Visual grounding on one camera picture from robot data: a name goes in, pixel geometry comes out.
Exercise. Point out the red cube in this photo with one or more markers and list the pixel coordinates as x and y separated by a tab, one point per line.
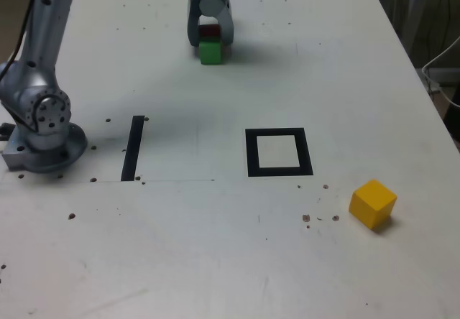
209	31

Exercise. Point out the green cube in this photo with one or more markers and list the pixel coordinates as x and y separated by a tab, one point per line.
210	53

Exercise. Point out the yellow cube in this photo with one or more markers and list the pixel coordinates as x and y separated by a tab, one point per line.
372	200

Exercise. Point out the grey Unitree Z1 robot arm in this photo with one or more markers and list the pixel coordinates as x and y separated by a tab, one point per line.
39	46

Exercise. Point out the black tape square outline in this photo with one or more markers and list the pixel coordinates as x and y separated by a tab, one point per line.
251	153

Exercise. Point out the black tape strip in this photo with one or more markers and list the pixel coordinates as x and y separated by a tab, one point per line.
132	146

